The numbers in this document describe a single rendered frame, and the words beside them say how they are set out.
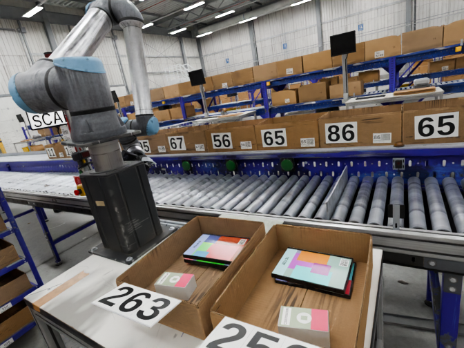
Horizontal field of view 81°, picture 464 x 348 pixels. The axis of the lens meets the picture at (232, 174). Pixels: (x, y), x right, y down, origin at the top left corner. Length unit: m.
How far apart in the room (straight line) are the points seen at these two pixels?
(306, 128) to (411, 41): 4.59
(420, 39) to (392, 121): 4.56
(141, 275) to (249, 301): 0.33
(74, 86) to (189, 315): 0.78
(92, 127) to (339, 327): 0.91
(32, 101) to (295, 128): 1.23
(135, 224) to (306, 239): 0.63
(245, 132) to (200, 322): 1.29
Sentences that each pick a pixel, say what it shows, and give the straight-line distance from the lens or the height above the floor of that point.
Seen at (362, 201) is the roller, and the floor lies 0.75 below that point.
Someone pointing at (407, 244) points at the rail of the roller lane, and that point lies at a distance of 1.08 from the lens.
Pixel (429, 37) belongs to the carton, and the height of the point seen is 1.56.
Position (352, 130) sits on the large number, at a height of 0.97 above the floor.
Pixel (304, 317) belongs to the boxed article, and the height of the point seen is 0.80.
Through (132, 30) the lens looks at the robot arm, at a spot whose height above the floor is 1.63.
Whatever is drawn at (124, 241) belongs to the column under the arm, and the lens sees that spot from 1.11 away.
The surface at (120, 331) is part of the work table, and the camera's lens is 0.84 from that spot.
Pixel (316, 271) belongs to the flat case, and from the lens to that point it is 0.80.
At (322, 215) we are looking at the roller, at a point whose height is 0.75.
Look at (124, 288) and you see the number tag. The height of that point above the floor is 0.86.
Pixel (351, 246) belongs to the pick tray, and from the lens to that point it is 0.86.
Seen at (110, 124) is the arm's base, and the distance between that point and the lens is 1.05.
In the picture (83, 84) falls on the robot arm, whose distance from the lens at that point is 1.05.
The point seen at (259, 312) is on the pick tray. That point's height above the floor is 0.76.
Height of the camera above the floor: 1.27
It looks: 17 degrees down
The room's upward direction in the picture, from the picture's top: 10 degrees counter-clockwise
